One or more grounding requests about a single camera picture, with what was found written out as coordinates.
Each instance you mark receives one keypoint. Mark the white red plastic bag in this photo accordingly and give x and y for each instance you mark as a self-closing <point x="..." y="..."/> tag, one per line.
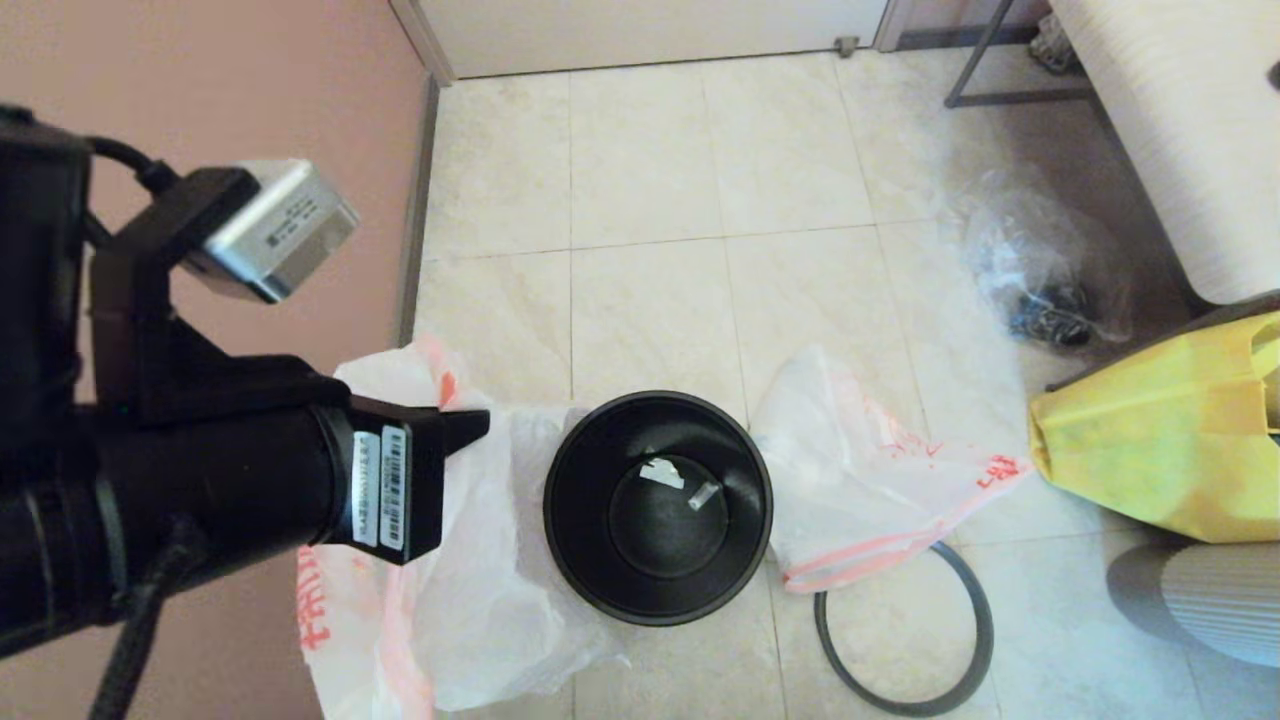
<point x="860" y="490"/>

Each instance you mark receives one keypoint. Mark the clear crumpled plastic bag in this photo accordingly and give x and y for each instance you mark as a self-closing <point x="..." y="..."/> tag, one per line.
<point x="1030" y="240"/>

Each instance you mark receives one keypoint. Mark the white wood-grain table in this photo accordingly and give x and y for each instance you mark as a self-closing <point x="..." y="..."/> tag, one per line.
<point x="1190" y="140"/>

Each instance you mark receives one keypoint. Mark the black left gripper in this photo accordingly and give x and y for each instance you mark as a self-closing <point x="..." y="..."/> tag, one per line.
<point x="390" y="480"/>

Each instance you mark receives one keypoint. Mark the small clear plastic piece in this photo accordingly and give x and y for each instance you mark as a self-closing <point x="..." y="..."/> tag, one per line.
<point x="703" y="494"/>

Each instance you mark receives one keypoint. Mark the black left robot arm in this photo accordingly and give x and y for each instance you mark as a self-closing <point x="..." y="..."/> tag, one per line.
<point x="200" y="480"/>

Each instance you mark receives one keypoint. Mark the white ribbed round appliance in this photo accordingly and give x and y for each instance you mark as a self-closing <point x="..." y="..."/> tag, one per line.
<point x="1220" y="610"/>

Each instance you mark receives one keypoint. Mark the black round trash bin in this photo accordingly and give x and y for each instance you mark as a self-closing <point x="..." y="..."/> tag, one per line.
<point x="580" y="560"/>

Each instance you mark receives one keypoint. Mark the white paper scrap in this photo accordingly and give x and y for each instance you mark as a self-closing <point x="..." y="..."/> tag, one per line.
<point x="662" y="472"/>

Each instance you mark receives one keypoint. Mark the black cable bundle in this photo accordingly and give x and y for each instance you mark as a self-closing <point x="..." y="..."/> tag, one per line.
<point x="1050" y="318"/>

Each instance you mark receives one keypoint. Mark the small metal door stopper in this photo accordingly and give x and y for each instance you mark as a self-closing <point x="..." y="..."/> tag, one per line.
<point x="847" y="45"/>

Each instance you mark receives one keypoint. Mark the white door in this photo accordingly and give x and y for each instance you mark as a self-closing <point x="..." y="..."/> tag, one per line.
<point x="650" y="35"/>

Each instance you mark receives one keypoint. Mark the yellow fabric bag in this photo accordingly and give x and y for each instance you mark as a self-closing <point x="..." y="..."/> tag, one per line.
<point x="1150" y="460"/>

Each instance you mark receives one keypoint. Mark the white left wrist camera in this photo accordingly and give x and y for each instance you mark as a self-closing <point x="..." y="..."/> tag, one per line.
<point x="280" y="230"/>

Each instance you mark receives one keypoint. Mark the grey patterned shoe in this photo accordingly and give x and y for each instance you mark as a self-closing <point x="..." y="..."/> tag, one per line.
<point x="1055" y="48"/>

